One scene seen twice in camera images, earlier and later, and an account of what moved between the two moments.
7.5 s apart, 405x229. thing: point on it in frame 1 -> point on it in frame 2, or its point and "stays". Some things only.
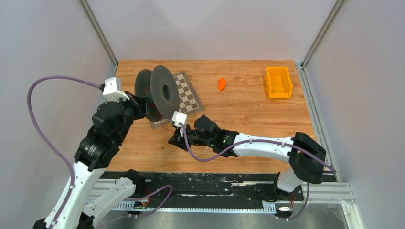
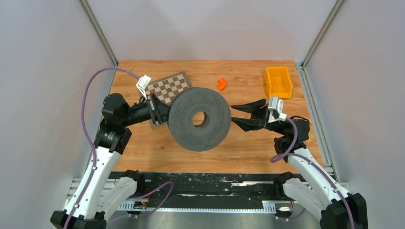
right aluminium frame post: x=303 y=78 stays
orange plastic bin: x=278 y=82 stays
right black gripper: x=178 y=140 -> x=252 y=108
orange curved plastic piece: x=221 y=86 stays
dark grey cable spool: x=160 y=87 -> x=180 y=115
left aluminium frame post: x=99 y=32 stays
